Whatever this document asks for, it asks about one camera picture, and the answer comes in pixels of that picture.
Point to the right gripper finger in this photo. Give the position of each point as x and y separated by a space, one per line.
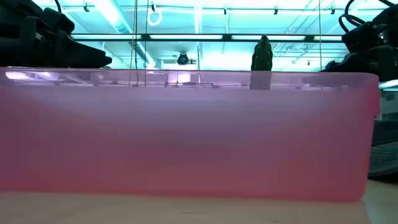
379 62

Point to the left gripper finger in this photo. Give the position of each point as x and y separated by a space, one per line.
77 57

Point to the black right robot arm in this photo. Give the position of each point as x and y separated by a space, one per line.
393 9

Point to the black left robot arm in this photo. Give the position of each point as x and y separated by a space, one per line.
18 7

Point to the white hanging loop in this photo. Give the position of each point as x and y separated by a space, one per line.
154 21

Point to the green cactus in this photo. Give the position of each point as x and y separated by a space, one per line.
262 54

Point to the red plastic bin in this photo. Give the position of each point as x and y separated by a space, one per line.
186 140

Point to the black overhead camera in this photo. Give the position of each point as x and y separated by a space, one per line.
183 58

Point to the black aluminium rig frame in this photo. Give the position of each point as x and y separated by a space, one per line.
227 37

